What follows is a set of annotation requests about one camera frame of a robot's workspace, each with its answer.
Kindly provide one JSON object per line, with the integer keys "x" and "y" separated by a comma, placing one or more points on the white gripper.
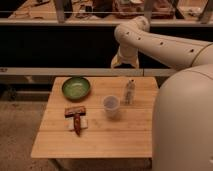
{"x": 126, "y": 55}

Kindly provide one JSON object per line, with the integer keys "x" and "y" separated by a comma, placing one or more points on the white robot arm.
{"x": 182, "y": 122}

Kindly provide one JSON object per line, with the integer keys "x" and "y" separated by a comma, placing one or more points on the green ceramic bowl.
{"x": 76, "y": 88}

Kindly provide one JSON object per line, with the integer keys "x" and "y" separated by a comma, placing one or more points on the clear glass shaker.
{"x": 129, "y": 92}

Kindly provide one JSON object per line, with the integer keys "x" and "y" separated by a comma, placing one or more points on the clear plastic cup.
{"x": 111, "y": 106}

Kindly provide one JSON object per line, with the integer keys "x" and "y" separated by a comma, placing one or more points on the wooden table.
{"x": 129, "y": 136}

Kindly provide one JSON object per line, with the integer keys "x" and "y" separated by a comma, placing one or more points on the red wooden brush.
{"x": 77, "y": 118}

